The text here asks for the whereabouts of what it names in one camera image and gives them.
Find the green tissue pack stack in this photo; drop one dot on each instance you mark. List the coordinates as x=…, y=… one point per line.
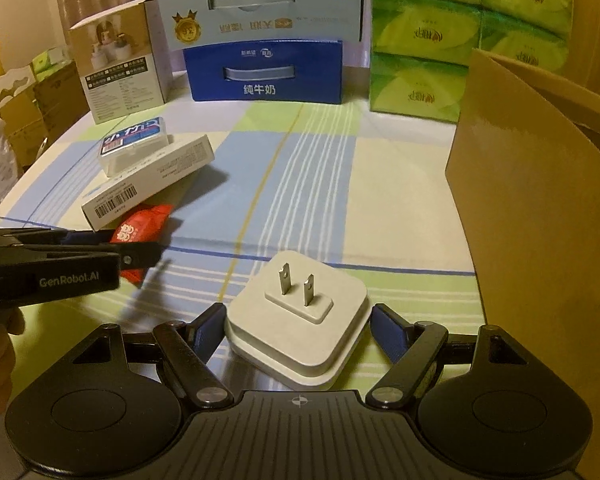
x=420, y=49

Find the blue floss pick box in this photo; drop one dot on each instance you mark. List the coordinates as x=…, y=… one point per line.
x=126, y=147

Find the white Mecobalamin tablet box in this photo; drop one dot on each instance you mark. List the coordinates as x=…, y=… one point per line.
x=151, y=175

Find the white humidifier product box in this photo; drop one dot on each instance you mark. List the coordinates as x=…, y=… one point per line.
x=123, y=59

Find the dark blue milk carton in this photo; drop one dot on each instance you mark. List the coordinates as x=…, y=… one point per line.
x=294, y=70

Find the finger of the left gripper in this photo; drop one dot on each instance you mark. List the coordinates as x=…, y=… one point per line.
x=138, y=255
x=53, y=237

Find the white wall plug adapter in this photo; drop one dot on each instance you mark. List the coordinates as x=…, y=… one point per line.
x=298, y=320

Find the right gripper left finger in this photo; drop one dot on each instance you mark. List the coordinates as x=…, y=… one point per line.
x=186, y=349

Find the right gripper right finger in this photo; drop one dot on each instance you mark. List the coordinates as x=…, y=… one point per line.
x=414, y=350

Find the light blue milk carton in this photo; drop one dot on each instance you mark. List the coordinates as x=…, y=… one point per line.
x=196, y=23

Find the large open cardboard box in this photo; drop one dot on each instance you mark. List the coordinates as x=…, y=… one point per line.
x=524, y=172

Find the red candy wrapper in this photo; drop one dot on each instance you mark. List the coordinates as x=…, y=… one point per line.
x=144, y=223

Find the brown cardboard boxes stack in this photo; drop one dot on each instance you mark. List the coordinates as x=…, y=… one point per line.
x=39, y=102

